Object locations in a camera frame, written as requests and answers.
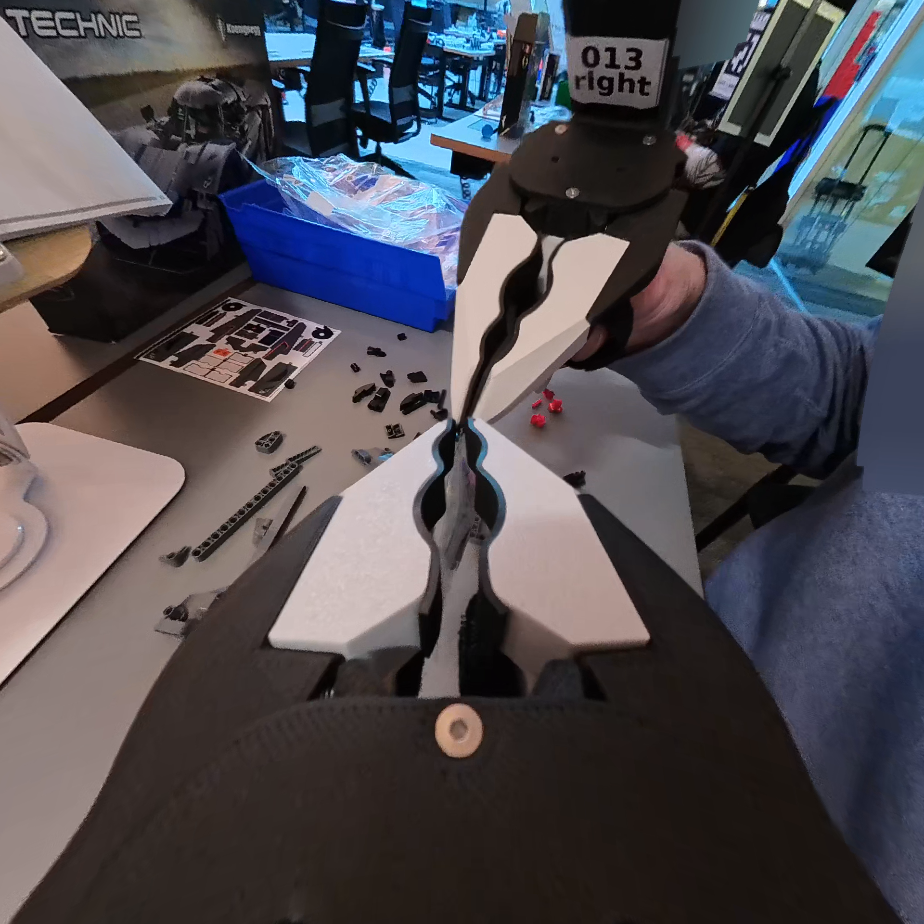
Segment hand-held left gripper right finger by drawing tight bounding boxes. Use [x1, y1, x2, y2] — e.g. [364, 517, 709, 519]
[464, 421, 652, 659]

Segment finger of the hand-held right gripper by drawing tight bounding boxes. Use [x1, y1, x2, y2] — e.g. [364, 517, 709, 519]
[473, 231, 631, 422]
[449, 214, 542, 427]

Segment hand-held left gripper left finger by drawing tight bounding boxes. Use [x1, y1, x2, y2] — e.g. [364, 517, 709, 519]
[267, 423, 454, 661]

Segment clear bag of blue pieces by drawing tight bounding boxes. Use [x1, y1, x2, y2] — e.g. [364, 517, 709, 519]
[432, 432, 492, 578]

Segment lego sticker sheet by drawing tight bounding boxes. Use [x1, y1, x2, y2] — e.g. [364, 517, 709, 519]
[137, 297, 342, 403]

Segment black lego set box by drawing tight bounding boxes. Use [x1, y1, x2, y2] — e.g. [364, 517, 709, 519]
[0, 0, 274, 342]

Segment person's right hand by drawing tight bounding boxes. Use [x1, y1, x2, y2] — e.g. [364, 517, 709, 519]
[577, 242, 713, 362]

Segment long dark grey smooth panel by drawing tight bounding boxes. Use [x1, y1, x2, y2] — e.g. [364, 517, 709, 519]
[253, 485, 308, 553]

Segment black upright carton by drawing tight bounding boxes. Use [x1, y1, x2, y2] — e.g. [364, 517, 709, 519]
[500, 11, 564, 140]

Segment long dark grey holed beam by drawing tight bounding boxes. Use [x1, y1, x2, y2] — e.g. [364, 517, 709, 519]
[191, 462, 304, 564]

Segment wooden background desk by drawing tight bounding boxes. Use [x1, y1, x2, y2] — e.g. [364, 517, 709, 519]
[431, 101, 578, 178]

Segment group of small black pieces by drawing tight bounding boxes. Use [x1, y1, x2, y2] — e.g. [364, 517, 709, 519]
[350, 328, 452, 441]

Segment crumpled clear bags in bin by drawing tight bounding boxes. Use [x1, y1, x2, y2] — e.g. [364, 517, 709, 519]
[247, 152, 472, 254]

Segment blue plastic bin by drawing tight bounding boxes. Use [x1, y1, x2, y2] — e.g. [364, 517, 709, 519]
[218, 177, 461, 334]

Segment dark grey panel with pin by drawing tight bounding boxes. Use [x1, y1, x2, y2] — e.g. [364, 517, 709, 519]
[154, 586, 228, 638]

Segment black office chair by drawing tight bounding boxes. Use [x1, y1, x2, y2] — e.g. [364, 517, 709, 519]
[357, 0, 437, 170]
[299, 0, 365, 170]

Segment dark wheeled suitcase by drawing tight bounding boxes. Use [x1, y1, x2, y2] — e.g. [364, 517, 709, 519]
[782, 123, 892, 274]

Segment white rounded base board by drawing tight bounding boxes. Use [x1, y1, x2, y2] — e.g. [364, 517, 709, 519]
[0, 422, 185, 687]

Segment person's blue clothing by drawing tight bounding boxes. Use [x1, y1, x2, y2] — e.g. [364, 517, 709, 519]
[704, 476, 924, 924]

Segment light wooden board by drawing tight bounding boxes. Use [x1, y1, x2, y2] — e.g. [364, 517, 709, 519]
[0, 230, 95, 315]

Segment white flat panel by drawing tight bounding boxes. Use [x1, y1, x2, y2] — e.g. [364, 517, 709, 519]
[0, 18, 174, 243]

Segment white stand foot bracket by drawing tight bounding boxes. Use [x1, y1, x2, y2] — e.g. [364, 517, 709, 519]
[0, 426, 50, 593]

